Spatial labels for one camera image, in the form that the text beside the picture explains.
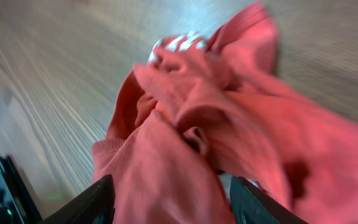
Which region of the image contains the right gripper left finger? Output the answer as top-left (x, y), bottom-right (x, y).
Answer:
top-left (40, 174), bottom-right (116, 224)

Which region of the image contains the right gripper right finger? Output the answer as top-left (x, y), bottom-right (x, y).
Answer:
top-left (230, 177), bottom-right (306, 224)

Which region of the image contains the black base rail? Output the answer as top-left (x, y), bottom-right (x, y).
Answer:
top-left (0, 156), bottom-right (42, 224)

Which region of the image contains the red printed t-shirt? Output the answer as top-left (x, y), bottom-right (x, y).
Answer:
top-left (91, 3), bottom-right (358, 223)

